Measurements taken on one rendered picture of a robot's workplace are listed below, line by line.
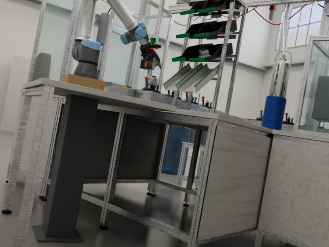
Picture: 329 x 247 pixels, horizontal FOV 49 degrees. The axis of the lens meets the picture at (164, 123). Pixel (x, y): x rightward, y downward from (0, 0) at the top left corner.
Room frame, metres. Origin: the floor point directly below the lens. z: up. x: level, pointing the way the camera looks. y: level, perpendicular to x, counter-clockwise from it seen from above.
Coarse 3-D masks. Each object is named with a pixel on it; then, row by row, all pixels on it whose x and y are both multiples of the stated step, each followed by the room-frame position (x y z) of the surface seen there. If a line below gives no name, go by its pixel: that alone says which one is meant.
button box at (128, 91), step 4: (108, 88) 2.53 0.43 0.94; (112, 88) 2.50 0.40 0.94; (116, 88) 2.48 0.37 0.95; (120, 88) 2.45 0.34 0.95; (124, 88) 2.42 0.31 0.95; (128, 88) 2.40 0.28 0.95; (112, 92) 2.50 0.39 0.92; (116, 92) 2.47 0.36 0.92; (120, 92) 2.44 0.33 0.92; (124, 92) 2.42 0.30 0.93; (128, 92) 2.41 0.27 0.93; (132, 92) 2.43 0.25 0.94; (132, 96) 2.44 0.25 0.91
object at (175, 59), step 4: (200, 44) 2.56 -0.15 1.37; (204, 44) 2.53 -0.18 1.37; (208, 44) 2.44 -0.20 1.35; (212, 44) 2.47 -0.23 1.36; (188, 48) 2.50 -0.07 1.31; (192, 48) 2.53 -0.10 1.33; (196, 48) 2.55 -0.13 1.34; (200, 48) 2.40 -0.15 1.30; (184, 52) 2.48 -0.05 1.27; (188, 52) 2.51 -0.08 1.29; (192, 52) 2.53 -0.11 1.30; (196, 52) 2.38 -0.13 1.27; (180, 56) 2.46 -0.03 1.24; (184, 56) 2.49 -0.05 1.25; (188, 56) 2.34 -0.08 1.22; (192, 56) 2.36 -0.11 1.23; (196, 56) 2.39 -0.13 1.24; (172, 60) 2.42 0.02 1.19; (176, 60) 2.39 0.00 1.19; (180, 60) 2.36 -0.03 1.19; (184, 60) 2.33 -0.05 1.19
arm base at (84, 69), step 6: (84, 60) 2.09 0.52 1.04; (78, 66) 2.10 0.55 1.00; (84, 66) 2.08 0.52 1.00; (90, 66) 2.09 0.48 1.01; (96, 66) 2.13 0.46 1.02; (78, 72) 2.08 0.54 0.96; (84, 72) 2.07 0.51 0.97; (90, 72) 2.09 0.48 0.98; (96, 72) 2.13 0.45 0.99; (96, 78) 2.12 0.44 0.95
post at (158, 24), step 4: (160, 0) 2.84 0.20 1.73; (164, 0) 2.84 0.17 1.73; (160, 4) 2.83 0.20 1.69; (160, 8) 2.83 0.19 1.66; (160, 12) 2.82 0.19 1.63; (160, 16) 2.82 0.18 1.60; (160, 20) 2.84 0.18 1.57; (156, 24) 2.84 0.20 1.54; (160, 24) 2.84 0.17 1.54; (156, 28) 2.84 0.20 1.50; (160, 28) 2.84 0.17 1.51; (156, 32) 2.83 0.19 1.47; (156, 36) 2.82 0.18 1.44; (156, 40) 2.83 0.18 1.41; (148, 72) 2.84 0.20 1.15; (152, 72) 2.84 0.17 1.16; (148, 76) 2.82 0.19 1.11
